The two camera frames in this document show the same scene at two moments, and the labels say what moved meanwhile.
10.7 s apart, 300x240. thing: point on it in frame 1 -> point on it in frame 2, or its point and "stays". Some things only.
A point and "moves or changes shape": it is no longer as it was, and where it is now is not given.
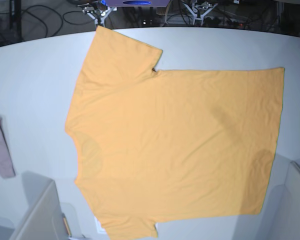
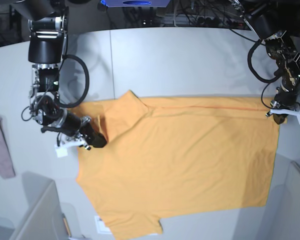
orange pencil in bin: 64,218 stays
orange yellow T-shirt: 156,145 moves or changes shape
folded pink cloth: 1,160 stays
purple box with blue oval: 137,3 stays
